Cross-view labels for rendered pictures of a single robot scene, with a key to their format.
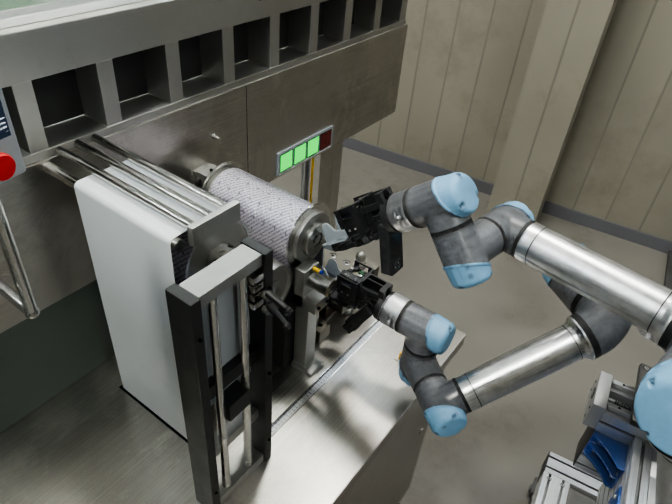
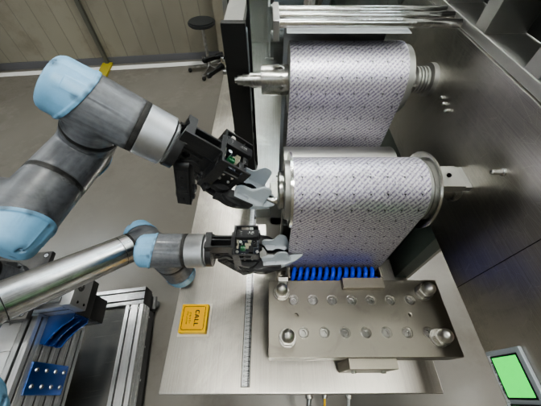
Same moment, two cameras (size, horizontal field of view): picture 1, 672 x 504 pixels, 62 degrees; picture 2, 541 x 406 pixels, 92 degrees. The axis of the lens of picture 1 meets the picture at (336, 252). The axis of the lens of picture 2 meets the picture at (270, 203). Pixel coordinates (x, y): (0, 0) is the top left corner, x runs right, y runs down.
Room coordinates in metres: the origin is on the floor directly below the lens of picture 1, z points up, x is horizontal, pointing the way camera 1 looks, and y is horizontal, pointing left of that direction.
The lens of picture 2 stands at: (1.20, -0.15, 1.64)
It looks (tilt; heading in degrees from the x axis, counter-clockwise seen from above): 54 degrees down; 147
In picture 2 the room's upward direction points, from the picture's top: straight up
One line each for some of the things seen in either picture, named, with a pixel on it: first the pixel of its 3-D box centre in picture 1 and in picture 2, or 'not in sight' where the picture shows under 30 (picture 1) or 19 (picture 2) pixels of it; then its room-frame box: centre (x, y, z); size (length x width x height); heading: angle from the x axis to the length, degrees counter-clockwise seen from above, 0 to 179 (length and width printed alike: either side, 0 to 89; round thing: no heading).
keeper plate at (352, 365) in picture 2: not in sight; (365, 366); (1.27, 0.06, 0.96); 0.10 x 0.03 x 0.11; 57
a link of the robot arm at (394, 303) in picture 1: (393, 311); (199, 249); (0.89, -0.14, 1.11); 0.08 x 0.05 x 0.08; 147
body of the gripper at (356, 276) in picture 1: (364, 291); (234, 248); (0.94, -0.07, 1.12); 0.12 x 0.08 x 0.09; 57
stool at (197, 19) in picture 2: not in sight; (204, 47); (-1.97, 0.99, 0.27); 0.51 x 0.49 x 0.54; 156
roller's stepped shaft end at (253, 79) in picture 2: not in sight; (248, 80); (0.69, 0.12, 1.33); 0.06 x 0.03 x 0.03; 57
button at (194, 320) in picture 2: not in sight; (194, 318); (0.95, -0.23, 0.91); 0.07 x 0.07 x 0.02; 57
